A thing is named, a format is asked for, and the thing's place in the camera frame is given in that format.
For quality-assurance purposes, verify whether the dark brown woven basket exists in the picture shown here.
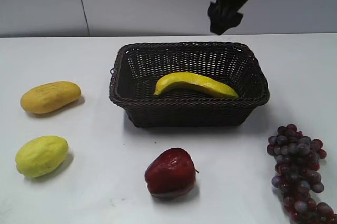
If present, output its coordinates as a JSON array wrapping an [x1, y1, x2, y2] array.
[[110, 42, 270, 127]]

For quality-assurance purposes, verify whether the orange yellow mango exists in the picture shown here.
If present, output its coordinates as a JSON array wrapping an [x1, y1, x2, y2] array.
[[20, 81, 82, 114]]

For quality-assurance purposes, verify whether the purple grape bunch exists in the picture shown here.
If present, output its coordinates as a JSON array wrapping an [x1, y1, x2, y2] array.
[[266, 124, 336, 223]]

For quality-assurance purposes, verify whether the yellow banana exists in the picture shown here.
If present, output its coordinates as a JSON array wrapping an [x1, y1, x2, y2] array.
[[154, 72, 239, 98]]

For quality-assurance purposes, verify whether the dark red apple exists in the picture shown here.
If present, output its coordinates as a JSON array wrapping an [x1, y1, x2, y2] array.
[[144, 148, 197, 199]]

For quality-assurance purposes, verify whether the green yellow lemon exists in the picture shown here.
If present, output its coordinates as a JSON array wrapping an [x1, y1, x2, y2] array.
[[15, 136, 69, 178]]

